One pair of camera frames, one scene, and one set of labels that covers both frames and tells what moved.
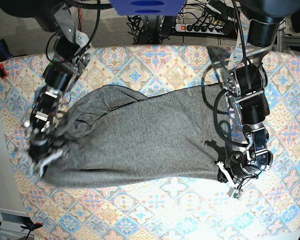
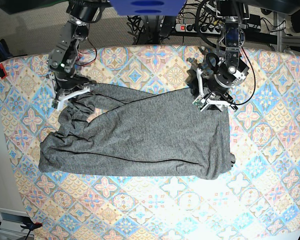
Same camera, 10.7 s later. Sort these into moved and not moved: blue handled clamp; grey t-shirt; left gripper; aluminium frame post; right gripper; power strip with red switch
Moved: left gripper; right gripper
Not moved: power strip with red switch; grey t-shirt; blue handled clamp; aluminium frame post
